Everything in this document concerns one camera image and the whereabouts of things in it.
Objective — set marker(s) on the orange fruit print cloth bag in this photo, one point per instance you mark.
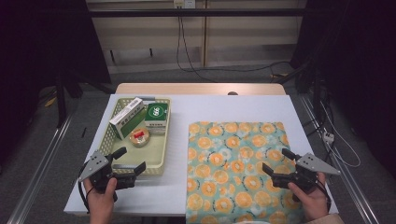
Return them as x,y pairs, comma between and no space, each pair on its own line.
236,174

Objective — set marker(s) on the round tin with red label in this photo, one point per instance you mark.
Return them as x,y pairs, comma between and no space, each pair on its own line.
139,137

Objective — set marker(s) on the white power strip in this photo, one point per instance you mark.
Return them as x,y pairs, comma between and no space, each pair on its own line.
328,137

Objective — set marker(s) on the person's right hand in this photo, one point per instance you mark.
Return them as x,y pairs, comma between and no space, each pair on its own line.
313,203

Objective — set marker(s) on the grey metal floor rail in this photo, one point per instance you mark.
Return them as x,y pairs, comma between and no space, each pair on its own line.
37,174
351,186

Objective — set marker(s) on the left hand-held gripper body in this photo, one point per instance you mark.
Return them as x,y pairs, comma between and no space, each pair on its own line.
99,174

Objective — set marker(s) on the white wall socket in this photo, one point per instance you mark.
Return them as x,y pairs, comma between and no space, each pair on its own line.
183,3

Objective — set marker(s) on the black metal stand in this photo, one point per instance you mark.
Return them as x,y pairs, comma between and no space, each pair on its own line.
317,93
61,102

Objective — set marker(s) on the white table mat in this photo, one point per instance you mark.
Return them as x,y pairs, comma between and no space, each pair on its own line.
180,105

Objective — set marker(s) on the pale green perforated plastic basket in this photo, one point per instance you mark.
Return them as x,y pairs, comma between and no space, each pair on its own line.
151,155

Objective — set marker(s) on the person's left hand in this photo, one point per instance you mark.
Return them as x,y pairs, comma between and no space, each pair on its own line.
101,202

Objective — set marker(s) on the black horizontal bar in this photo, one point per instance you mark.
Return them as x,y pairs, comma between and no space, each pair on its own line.
249,12

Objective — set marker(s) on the black curtain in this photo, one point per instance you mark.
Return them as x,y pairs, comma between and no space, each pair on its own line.
358,62
37,46

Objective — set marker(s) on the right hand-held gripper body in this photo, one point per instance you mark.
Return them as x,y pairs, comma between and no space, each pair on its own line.
306,174

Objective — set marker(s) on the long white and green box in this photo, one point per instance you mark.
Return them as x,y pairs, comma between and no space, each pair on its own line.
126,119

